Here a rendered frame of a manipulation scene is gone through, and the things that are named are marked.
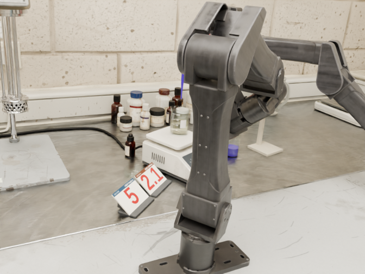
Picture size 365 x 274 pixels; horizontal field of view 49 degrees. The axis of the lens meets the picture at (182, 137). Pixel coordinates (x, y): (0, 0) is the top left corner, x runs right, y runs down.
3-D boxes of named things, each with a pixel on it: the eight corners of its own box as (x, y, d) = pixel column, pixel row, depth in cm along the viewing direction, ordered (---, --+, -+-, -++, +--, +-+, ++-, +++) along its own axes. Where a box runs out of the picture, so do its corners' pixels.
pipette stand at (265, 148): (283, 151, 127) (290, 112, 122) (266, 156, 122) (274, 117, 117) (263, 142, 132) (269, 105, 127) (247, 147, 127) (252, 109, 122)
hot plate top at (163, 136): (205, 139, 110) (206, 136, 110) (178, 150, 101) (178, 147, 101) (172, 127, 117) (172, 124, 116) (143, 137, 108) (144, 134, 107)
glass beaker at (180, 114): (192, 134, 111) (194, 106, 108) (180, 139, 107) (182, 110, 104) (175, 129, 114) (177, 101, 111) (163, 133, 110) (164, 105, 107)
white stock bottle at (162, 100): (153, 119, 145) (155, 91, 141) (155, 114, 151) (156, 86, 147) (170, 121, 145) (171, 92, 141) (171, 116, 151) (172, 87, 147)
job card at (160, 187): (171, 181, 102) (172, 167, 101) (156, 197, 94) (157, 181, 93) (150, 176, 104) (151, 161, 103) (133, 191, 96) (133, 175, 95)
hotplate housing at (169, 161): (227, 173, 109) (230, 147, 106) (198, 190, 99) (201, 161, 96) (165, 149, 121) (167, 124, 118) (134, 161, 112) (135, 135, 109)
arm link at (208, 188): (197, 204, 75) (205, 29, 60) (230, 216, 72) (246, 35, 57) (180, 223, 70) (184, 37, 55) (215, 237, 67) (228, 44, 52)
